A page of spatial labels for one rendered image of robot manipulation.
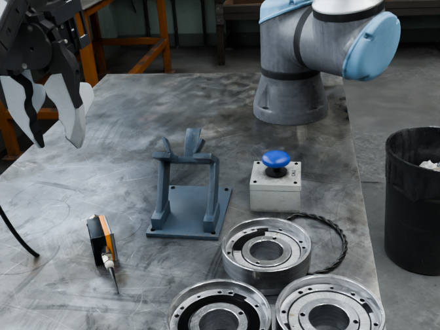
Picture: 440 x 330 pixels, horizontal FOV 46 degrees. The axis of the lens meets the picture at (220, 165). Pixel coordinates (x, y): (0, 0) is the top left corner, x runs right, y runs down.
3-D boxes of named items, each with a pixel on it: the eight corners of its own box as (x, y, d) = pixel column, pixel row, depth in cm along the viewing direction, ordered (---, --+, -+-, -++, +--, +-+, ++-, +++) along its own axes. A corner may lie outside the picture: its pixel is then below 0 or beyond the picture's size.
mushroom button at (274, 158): (289, 192, 73) (289, 160, 71) (261, 191, 74) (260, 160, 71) (290, 178, 77) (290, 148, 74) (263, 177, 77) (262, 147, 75)
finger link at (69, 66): (95, 100, 55) (59, 19, 51) (88, 106, 54) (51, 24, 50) (59, 108, 56) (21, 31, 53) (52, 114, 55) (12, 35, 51)
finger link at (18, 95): (63, 129, 63) (54, 57, 58) (38, 152, 58) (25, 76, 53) (40, 125, 64) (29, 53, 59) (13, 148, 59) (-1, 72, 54)
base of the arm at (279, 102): (256, 97, 114) (255, 53, 109) (326, 97, 111) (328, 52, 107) (249, 125, 101) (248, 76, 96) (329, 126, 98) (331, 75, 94)
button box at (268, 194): (300, 213, 73) (300, 183, 70) (250, 211, 74) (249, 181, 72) (301, 184, 80) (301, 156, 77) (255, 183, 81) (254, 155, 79)
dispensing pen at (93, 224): (101, 281, 56) (80, 206, 70) (108, 310, 58) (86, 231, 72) (122, 275, 57) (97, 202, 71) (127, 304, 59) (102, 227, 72)
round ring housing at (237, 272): (319, 296, 58) (319, 267, 56) (225, 303, 58) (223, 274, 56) (302, 240, 67) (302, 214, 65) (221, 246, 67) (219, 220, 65)
